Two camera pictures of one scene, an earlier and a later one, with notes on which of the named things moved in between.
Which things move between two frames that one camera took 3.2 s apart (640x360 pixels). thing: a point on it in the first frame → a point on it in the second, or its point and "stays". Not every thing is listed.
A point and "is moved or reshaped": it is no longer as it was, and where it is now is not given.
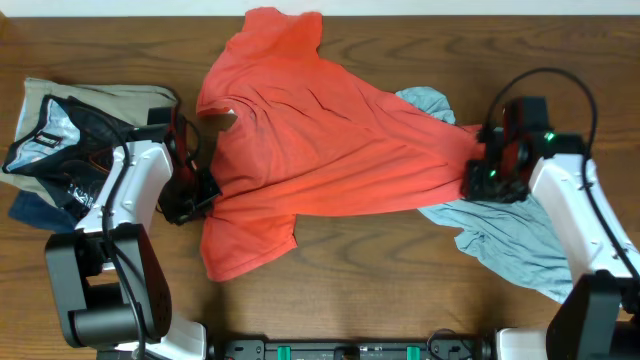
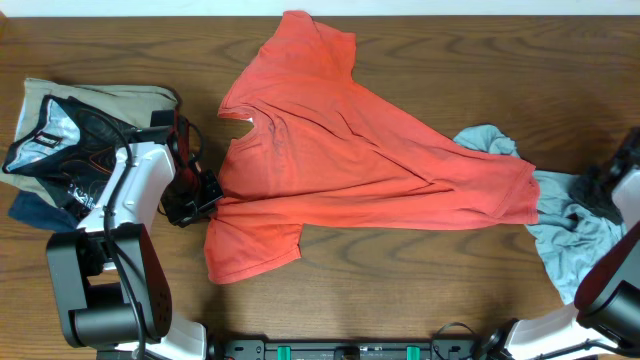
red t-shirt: x=306 y=137 is moved or reshaped
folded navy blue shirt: x=33 y=209 stays
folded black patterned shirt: x=68 y=150 stays
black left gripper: x=182 y=212 stays
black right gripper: x=472 y=190 → x=580 y=190
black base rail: x=439 y=349 stays
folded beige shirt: x=127 y=104 stays
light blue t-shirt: x=507 y=242 is moved or reshaped
